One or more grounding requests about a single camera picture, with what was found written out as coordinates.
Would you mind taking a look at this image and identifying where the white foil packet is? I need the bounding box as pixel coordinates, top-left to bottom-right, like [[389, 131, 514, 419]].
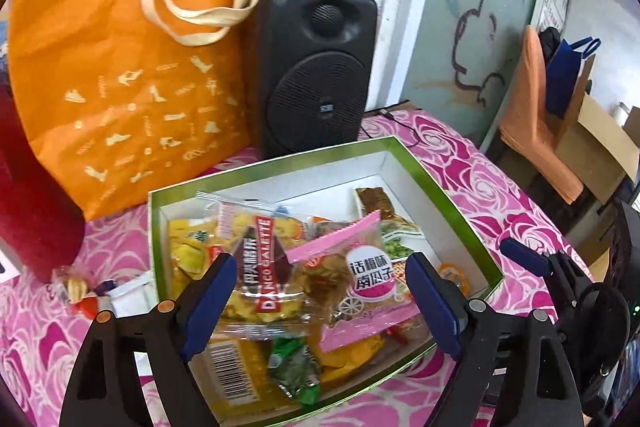
[[106, 271, 158, 317]]

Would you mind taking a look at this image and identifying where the yellow barcode snack bag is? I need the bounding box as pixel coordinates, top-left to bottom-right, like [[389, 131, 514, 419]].
[[190, 338, 291, 421]]

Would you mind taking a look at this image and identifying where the large yellow chip bag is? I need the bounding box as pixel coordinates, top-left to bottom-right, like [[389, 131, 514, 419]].
[[168, 217, 217, 299]]

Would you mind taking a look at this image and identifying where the pink plum melon-seed bag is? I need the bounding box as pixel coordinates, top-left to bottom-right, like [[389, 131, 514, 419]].
[[286, 210, 419, 352]]

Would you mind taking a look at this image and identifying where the orange snack packet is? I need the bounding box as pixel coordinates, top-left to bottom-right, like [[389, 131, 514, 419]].
[[314, 334, 386, 390]]

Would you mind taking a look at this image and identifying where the green candy packet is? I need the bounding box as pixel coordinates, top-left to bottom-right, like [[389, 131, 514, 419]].
[[267, 337, 321, 407]]

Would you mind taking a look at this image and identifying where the Danco Galette cookie bag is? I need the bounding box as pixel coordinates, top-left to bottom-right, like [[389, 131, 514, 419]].
[[196, 191, 321, 340]]

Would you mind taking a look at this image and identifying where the braised meat snack packet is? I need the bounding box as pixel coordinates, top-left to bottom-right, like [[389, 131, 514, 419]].
[[355, 187, 422, 237]]

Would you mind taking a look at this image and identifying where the green pea snack packet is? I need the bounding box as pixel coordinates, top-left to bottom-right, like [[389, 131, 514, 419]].
[[382, 231, 427, 260]]

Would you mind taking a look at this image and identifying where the pink rose tablecloth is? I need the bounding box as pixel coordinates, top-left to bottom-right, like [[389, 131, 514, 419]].
[[1, 110, 577, 426]]

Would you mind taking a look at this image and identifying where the red candy wrapper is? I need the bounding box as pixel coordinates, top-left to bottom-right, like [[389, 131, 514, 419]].
[[51, 265, 99, 320]]

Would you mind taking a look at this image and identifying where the round jelly cup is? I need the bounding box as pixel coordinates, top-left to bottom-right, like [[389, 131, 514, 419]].
[[437, 262, 471, 297]]

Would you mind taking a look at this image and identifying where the orange chair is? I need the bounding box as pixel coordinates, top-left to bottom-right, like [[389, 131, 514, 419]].
[[499, 25, 584, 204]]

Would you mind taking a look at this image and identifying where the red thermos jug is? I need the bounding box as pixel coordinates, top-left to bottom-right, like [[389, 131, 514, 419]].
[[1, 89, 85, 283]]

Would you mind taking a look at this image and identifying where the green gift box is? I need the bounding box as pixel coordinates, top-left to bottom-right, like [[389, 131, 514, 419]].
[[148, 136, 502, 426]]

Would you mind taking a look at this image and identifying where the blue bag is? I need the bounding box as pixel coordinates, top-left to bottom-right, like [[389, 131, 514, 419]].
[[546, 36, 601, 120]]

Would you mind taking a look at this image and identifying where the black speaker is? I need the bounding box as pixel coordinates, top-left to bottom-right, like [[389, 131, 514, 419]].
[[241, 0, 378, 158]]

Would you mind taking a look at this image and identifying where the orange tote bag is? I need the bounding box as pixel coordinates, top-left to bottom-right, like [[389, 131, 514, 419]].
[[8, 0, 258, 220]]

